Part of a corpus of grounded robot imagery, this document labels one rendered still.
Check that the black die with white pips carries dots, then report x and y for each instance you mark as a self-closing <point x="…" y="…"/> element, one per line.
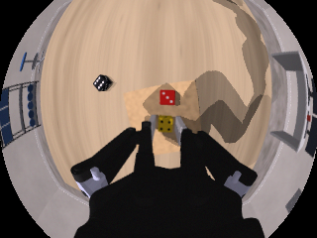
<point x="102" y="82"/>

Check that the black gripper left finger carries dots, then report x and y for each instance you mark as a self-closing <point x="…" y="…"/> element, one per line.
<point x="99" y="170"/>

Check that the tan textured mat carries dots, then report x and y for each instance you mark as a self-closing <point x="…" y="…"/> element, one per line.
<point x="141" y="104"/>

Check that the yellow die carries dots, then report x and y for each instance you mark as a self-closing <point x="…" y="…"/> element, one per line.
<point x="165" y="123"/>

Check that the red die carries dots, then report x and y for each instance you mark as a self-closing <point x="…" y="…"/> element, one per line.
<point x="167" y="97"/>

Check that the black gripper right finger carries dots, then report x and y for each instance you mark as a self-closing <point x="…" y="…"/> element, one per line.
<point x="223" y="167"/>

